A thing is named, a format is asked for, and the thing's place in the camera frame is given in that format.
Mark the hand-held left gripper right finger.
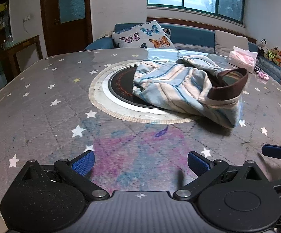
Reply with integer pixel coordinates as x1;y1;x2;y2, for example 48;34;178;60
173;150;271;201

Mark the panda plush toy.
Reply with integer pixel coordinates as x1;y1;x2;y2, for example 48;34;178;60
256;38;267;54

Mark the blue sofa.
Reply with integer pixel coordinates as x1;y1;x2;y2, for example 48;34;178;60
83;23;281;83

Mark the brown wooden side table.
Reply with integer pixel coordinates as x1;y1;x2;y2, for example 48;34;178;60
0;34;44;95

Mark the round woven placemat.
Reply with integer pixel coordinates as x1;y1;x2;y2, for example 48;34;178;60
88;59;203;125

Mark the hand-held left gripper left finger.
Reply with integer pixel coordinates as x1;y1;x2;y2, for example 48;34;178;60
16;150;110;201

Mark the grey cushion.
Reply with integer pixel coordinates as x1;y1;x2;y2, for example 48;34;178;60
214;30;249;55

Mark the yellow green plush toy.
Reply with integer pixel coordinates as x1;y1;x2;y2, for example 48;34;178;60
264;47;277;65

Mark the brown wooden door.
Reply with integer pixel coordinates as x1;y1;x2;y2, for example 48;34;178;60
40;0;93;57

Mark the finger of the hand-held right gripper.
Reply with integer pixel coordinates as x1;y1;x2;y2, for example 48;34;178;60
261;144;281;162

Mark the pink tissue pack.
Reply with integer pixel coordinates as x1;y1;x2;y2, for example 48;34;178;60
228;46;259;73

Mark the butterfly print pillow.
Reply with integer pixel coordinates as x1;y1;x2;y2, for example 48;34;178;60
111;20;176;49

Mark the round black induction cooktop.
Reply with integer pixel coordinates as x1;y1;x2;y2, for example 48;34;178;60
108;64;180;110

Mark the grey star print tablecloth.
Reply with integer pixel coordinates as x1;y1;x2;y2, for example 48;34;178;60
0;47;281;214

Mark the blue white striped shirt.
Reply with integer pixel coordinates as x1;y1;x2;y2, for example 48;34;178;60
132;55;249;129

